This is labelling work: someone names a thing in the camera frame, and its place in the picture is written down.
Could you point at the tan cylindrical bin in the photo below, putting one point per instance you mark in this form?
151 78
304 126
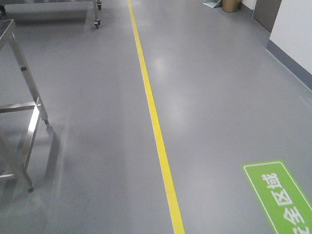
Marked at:
230 5

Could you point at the green floor sign sticker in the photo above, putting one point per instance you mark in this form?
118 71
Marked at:
287 208

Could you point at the stainless steel rack frame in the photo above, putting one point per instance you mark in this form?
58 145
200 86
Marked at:
18 164

